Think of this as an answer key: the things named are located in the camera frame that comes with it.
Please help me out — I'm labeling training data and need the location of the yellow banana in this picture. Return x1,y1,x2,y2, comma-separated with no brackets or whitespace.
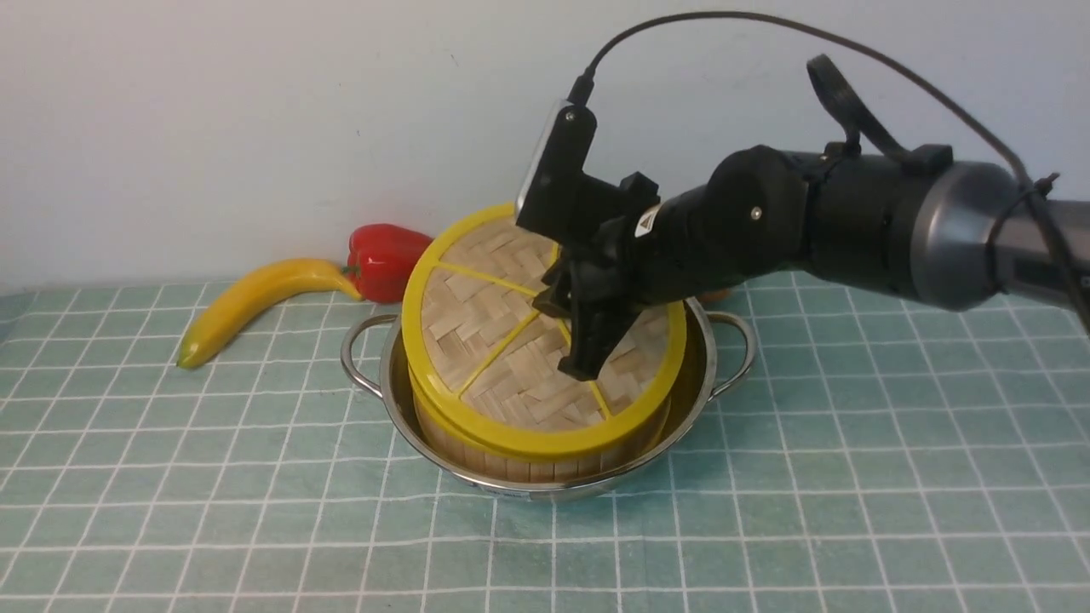
175,259,363,370

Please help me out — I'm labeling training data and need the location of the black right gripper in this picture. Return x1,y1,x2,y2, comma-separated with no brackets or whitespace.
533,172,809,381

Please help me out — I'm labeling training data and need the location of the green checked tablecloth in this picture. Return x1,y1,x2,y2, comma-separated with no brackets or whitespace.
1,274,1089,612

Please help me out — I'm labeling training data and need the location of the stainless steel pot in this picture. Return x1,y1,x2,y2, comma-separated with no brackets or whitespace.
340,299,759,503

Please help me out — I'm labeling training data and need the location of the woven bamboo steamer lid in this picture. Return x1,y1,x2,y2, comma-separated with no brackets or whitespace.
401,203,686,462

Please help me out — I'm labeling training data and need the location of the red bell pepper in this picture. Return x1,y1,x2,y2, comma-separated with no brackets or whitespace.
342,224,433,304

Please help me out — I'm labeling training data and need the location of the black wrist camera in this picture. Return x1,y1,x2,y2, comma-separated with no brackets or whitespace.
514,100,634,248

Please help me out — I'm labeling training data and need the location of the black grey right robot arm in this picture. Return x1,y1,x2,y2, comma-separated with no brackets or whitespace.
514,145,1087,381

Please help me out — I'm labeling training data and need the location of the bamboo steamer basket yellow rim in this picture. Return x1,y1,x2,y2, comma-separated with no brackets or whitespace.
413,393,671,484

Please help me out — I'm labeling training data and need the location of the black camera cable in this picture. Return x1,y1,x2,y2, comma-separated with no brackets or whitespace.
566,11,1090,333

